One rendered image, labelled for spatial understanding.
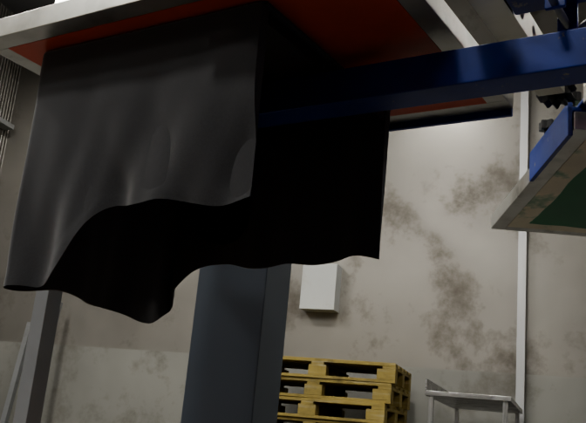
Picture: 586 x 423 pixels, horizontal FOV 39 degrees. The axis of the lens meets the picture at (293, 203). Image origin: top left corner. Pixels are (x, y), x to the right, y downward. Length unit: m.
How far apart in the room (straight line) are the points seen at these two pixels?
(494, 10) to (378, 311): 7.22
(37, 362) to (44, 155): 0.54
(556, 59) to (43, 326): 1.17
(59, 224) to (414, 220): 7.35
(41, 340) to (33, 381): 0.09
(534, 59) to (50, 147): 0.79
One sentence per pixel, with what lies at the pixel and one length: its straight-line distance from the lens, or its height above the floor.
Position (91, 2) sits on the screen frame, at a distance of 1.41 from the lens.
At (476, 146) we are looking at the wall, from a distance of 8.76.
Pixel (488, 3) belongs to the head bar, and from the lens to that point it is 1.33.
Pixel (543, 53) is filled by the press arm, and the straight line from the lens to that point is 1.25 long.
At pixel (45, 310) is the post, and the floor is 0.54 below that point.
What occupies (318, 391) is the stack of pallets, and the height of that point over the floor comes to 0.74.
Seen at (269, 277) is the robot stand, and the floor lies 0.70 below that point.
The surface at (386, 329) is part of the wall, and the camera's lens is 8.42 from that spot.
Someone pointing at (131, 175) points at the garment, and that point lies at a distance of 1.32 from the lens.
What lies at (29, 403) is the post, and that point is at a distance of 1.84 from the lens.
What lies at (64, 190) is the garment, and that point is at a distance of 1.40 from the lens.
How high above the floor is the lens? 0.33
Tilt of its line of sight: 16 degrees up
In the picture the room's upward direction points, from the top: 5 degrees clockwise
